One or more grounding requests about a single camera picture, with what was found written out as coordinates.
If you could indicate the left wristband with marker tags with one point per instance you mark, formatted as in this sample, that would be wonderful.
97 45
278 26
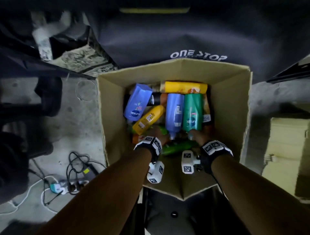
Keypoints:
149 142

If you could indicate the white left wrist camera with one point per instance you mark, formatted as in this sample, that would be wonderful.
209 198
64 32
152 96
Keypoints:
156 173

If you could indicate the black printed bag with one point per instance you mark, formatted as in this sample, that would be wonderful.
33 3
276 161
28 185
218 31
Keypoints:
193 36

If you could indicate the right wristband with marker tags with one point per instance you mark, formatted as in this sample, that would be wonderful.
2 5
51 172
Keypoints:
213 149

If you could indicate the small green shampoo bottle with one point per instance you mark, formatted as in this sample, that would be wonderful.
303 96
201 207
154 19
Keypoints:
176 147
164 130

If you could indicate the brown cardboard box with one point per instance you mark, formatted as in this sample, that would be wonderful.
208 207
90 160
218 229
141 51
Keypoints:
230 101

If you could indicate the person's dark trousers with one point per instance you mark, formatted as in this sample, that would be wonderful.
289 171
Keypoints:
174 218

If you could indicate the person's left hand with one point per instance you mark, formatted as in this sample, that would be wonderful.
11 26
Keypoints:
159 135

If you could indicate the small yellow shampoo bottle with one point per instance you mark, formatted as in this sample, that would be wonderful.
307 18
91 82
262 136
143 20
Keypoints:
147 119
184 87

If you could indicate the patterned fabric bag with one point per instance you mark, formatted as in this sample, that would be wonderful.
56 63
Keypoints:
80 58

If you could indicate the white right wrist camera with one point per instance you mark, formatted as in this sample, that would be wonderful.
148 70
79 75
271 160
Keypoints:
187 163

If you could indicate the black orange-capped shampoo bottle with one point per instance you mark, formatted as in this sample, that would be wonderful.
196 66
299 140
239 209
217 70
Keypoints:
156 99

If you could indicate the large blue shampoo bottle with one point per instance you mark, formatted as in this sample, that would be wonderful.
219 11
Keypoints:
174 109

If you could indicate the person's left forearm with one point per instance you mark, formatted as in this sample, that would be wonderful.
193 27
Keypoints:
104 198

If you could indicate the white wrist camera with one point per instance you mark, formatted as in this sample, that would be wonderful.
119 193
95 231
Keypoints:
187 163
156 173

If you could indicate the person's right forearm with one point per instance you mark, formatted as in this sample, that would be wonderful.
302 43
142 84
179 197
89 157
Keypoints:
254 193

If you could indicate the pale cardboard carton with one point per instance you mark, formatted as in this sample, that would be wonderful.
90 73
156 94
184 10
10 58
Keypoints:
285 155

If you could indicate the person's right hand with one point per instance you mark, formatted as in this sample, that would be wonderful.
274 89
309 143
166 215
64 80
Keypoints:
202 138

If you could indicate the small blue shampoo bottle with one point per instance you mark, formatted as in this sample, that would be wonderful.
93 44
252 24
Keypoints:
138 101

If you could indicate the wristband with marker tags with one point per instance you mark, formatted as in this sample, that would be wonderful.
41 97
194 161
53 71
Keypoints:
149 142
213 149

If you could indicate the large teal shampoo bottle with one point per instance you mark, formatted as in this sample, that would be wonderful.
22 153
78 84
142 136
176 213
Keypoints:
193 109

